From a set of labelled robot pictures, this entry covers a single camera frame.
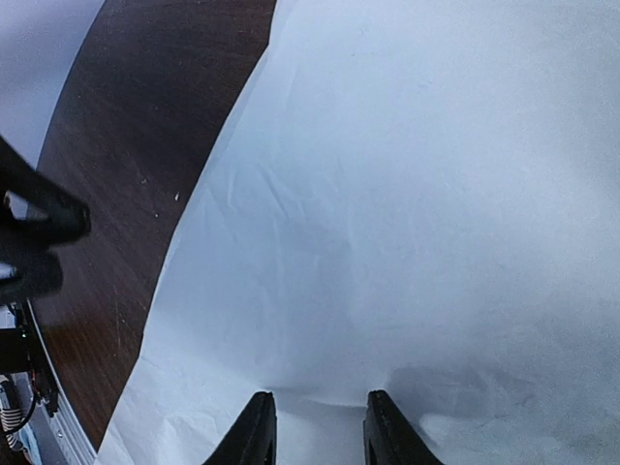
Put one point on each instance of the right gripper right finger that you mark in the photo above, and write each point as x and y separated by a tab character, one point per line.
389	439

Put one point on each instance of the front aluminium rail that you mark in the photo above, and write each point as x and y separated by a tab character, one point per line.
61	419

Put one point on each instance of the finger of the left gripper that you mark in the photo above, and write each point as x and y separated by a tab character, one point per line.
67	219
36	274

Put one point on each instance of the white wrapping paper sheet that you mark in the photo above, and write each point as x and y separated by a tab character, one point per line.
415	196

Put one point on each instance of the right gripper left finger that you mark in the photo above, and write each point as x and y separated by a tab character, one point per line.
252	439

